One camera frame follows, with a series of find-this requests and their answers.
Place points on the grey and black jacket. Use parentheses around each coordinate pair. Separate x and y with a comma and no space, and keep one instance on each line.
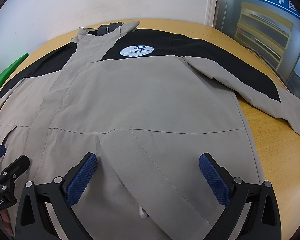
(140,92)

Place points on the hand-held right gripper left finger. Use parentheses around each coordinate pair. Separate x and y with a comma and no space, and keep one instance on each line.
(81,181)

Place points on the white wall trim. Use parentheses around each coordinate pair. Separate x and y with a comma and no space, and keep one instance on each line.
(211,2)

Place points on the person's left hand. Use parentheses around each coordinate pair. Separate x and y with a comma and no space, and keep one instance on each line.
(5,221)

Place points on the green board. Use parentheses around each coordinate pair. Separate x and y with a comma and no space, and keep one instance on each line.
(5,73)

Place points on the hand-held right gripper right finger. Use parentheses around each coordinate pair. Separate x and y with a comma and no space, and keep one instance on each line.
(215,182)

